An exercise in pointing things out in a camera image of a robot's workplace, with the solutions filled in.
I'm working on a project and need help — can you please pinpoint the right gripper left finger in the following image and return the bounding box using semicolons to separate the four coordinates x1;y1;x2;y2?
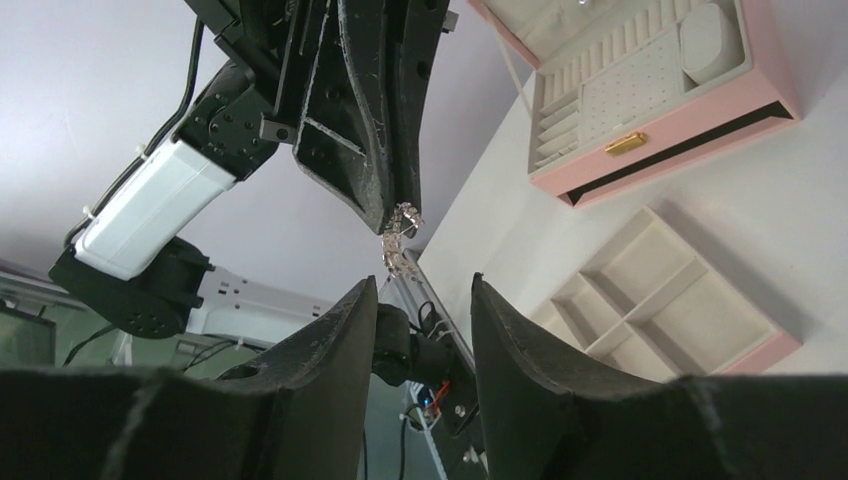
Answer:
218;276;378;479

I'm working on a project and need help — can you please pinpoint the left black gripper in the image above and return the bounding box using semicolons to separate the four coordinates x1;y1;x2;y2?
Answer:
186;0;449;235

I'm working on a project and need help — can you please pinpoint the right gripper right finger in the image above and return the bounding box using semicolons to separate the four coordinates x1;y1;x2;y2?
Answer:
471;273;683;479

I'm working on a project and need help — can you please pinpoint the silver link bracelet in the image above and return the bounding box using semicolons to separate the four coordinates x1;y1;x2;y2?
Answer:
380;201;427;280

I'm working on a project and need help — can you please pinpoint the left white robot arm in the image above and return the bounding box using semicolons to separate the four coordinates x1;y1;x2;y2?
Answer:
49;1;451;342

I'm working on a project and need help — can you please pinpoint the pink jewelry box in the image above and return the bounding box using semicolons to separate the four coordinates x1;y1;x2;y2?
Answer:
474;0;802;208

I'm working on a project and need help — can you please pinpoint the beige six-compartment tray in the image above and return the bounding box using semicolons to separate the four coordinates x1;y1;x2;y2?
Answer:
531;207;802;382

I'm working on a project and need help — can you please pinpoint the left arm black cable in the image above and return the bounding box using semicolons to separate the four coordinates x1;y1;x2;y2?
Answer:
62;16;207;250

